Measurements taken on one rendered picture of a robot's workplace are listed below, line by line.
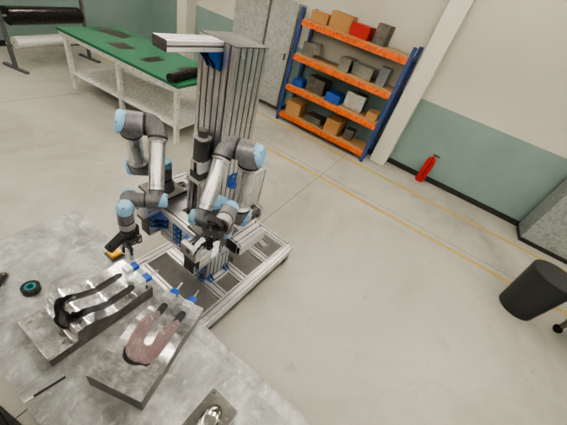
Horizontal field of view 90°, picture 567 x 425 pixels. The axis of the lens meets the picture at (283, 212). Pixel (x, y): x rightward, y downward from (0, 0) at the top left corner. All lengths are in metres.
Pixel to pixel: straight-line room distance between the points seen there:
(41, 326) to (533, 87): 6.11
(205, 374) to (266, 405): 0.32
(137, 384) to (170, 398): 0.17
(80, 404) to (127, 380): 0.21
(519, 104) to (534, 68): 0.49
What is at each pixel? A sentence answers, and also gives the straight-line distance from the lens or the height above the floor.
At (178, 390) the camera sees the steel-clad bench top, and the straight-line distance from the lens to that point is 1.61.
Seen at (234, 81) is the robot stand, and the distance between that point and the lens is 1.58.
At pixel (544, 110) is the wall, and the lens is 5.99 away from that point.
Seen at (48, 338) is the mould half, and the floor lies 0.86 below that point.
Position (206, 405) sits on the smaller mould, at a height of 0.87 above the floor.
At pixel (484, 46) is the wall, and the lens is 5.84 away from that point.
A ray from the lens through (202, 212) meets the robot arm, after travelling 1.42.
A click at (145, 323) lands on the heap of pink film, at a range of 1.61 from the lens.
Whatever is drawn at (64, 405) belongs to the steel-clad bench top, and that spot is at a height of 0.80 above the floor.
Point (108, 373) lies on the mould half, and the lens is 1.55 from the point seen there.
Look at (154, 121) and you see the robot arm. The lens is 1.64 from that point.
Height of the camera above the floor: 2.34
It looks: 38 degrees down
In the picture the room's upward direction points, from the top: 18 degrees clockwise
